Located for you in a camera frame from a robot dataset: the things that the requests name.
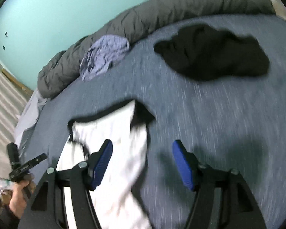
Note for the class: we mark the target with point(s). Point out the cream striped curtain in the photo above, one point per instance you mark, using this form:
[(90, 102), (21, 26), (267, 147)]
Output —
[(4, 114)]

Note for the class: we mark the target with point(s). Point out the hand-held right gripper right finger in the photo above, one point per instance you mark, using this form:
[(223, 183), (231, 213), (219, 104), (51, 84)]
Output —
[(183, 167)]

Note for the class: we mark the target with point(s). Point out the wooden strip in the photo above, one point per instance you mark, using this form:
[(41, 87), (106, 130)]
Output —
[(16, 81)]

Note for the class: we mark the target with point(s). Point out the crumpled blue-purple garment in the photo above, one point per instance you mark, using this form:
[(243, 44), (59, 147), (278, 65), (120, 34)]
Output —
[(102, 57)]

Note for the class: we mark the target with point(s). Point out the person's left hand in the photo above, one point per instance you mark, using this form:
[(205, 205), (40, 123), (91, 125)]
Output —
[(17, 198)]

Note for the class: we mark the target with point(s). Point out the bed with blue patterned sheet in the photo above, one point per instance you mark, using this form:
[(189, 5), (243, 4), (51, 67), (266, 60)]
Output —
[(205, 114)]

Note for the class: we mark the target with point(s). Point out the dark grey duvet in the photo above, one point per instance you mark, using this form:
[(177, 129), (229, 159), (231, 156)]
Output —
[(157, 12)]

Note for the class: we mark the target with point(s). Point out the light grey pillow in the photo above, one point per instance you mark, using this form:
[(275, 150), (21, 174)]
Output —
[(31, 109)]

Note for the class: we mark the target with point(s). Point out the crumpled black garment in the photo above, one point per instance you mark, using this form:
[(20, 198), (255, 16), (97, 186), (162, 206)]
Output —
[(212, 54)]

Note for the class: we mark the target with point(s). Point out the cream padded headboard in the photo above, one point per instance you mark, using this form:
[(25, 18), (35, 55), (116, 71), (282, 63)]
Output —
[(284, 12)]

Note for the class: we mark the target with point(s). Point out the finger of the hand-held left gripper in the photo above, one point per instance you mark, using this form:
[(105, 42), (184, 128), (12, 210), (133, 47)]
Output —
[(35, 162)]

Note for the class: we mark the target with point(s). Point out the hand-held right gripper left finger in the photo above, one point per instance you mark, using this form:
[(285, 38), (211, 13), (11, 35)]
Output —
[(101, 164)]

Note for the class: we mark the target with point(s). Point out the person's left forearm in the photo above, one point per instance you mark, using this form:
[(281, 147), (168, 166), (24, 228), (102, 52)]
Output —
[(7, 219)]

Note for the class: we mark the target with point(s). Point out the white shirt with black trim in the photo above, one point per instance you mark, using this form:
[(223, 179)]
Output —
[(124, 162)]

